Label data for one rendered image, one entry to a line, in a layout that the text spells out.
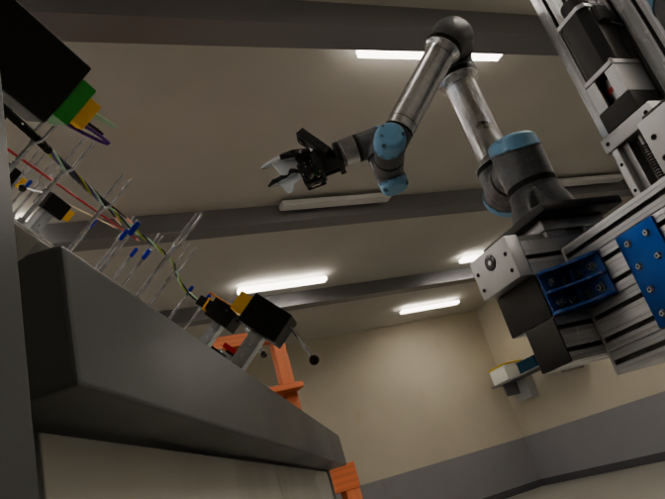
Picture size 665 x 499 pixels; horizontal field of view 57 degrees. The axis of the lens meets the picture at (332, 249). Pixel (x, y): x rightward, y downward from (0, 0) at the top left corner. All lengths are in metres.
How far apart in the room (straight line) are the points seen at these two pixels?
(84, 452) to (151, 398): 0.04
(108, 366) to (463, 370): 12.22
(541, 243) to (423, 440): 10.46
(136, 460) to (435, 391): 11.68
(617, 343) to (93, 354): 1.10
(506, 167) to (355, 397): 10.01
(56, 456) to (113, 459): 0.06
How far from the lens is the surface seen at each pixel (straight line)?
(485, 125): 1.68
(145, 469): 0.43
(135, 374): 0.33
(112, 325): 0.32
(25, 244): 0.30
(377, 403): 11.46
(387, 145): 1.46
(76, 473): 0.35
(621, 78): 1.39
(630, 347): 1.27
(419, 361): 12.06
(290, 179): 1.68
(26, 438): 0.22
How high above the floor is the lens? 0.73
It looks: 22 degrees up
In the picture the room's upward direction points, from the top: 17 degrees counter-clockwise
